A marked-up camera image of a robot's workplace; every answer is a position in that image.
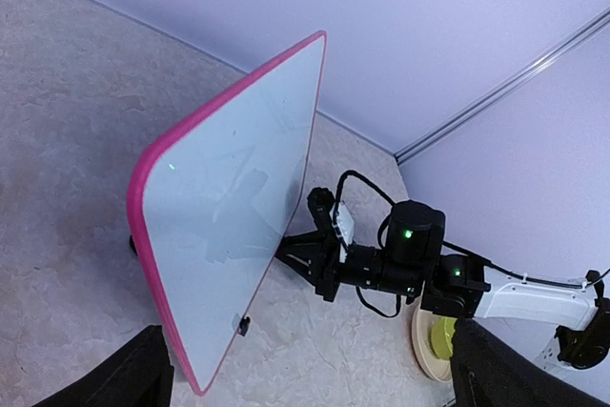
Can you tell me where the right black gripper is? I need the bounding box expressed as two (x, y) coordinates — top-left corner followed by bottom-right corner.
(277, 231), (385, 302)

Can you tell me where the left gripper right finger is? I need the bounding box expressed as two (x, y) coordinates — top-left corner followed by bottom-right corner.
(450, 318), (605, 407)

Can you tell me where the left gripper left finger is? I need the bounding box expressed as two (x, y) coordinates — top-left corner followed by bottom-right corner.
(38, 325), (173, 406)

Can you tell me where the pink framed whiteboard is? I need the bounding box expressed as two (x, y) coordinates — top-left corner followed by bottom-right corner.
(127, 31), (327, 396)

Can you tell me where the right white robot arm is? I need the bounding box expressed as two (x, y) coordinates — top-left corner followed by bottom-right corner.
(275, 200), (609, 371)

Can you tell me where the lime green bowl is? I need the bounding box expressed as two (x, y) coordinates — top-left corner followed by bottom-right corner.
(430, 316), (457, 360)

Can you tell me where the beige round plate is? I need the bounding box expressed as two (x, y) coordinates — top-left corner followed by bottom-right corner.
(411, 307), (452, 383)

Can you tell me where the left black board stand foot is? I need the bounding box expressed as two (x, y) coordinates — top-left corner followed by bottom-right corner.
(237, 315), (251, 336)

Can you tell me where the black board stand foot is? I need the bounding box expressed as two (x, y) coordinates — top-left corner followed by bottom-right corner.
(129, 235), (137, 255)
(237, 315), (251, 336)

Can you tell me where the right black board stand foot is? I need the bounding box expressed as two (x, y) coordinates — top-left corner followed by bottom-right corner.
(129, 235), (137, 255)

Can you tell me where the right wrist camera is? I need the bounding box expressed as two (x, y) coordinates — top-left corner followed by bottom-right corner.
(307, 187), (355, 264)

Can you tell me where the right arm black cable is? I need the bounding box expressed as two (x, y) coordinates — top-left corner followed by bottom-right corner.
(335, 169), (610, 318)

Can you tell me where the right aluminium frame post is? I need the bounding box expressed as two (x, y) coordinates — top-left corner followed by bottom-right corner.
(395, 9), (609, 166)

